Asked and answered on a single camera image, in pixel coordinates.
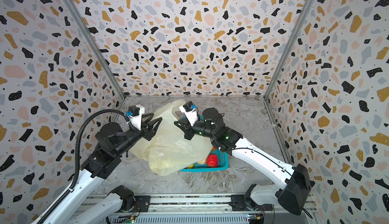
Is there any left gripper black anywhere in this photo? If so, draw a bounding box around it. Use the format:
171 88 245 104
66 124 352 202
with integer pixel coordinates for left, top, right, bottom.
115 112 162 157

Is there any pale yellow plastic bag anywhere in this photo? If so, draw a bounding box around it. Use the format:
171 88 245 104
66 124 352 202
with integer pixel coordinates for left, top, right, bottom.
130 99 213 176

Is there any beige round fruit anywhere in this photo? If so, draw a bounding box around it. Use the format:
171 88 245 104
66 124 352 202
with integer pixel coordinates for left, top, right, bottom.
197 159 207 165

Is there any red fruit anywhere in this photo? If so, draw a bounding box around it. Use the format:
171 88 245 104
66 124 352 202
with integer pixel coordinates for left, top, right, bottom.
206 154 219 168

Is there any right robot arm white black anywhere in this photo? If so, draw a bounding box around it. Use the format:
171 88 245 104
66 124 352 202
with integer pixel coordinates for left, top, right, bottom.
174 102 312 216

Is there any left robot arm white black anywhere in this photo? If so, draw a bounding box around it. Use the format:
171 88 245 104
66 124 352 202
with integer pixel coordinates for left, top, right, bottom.
34 114 162 224

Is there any teal plastic basket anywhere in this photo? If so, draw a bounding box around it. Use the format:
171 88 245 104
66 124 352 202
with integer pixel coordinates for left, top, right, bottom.
180 114 229 172

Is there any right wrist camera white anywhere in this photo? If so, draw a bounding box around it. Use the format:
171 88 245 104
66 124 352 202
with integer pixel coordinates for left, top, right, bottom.
179 101 199 126

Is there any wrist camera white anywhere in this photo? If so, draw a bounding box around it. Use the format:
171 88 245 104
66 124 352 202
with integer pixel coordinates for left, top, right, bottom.
125 105 145 131
179 101 199 126

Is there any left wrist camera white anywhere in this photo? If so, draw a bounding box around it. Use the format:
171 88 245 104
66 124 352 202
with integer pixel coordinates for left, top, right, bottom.
125 105 145 131

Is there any black corrugated cable conduit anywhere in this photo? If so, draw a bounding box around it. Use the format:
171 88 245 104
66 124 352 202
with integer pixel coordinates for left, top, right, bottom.
36 109 128 224

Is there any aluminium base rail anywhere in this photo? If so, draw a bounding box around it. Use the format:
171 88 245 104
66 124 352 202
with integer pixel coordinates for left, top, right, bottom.
57 192 318 224

